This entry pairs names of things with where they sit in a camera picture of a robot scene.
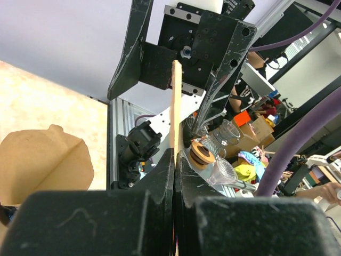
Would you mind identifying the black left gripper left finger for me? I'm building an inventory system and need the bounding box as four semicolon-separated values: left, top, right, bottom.
1;149;175;255

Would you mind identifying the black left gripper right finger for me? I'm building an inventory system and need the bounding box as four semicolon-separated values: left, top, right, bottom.
175;152;340;255

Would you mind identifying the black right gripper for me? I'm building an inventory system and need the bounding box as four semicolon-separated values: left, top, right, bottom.
107;0;257;133

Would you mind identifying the brown paper coffee filter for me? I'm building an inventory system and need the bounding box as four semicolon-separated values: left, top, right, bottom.
1;124;94;205

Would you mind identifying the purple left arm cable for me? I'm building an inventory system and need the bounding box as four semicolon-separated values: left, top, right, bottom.
255;86;341;198

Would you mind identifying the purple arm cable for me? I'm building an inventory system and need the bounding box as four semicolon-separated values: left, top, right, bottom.
249;0;341;53
255;86;341;198

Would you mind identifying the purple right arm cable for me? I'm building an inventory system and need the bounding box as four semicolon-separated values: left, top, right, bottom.
249;0;341;53

